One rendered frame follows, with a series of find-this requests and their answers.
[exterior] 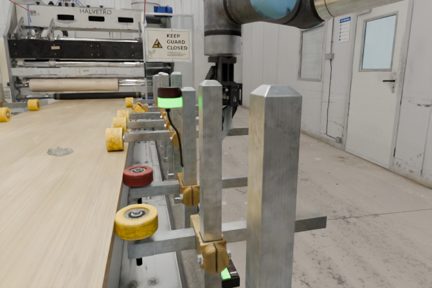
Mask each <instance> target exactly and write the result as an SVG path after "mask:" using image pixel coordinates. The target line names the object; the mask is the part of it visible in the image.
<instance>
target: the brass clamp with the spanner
mask: <svg viewBox="0 0 432 288"><path fill-rule="evenodd" d="M177 180H178V181H179V192H180V194H179V195H180V200H181V202H182V204H185V205H187V206H191V207H192V205H193V206H197V205H198V204H199V203H200V191H199V183H198V181H197V184H195V185H188V186H184V184H183V175H182V172H180V173H177Z"/></svg>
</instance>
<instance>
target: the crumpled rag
mask: <svg viewBox="0 0 432 288"><path fill-rule="evenodd" d="M70 152H74V150H73V149H72V148H69V147H67V148H60V147H57V148H56V149H53V148H52V149H50V148H49V149H48V151H47V153H48V154H49V155H52V154H54V155H56V156H63V155H68V154H69V153H70Z"/></svg>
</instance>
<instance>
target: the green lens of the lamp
mask: <svg viewBox="0 0 432 288"><path fill-rule="evenodd" d="M181 106H182V105H181V97H180V98H158V107H181Z"/></svg>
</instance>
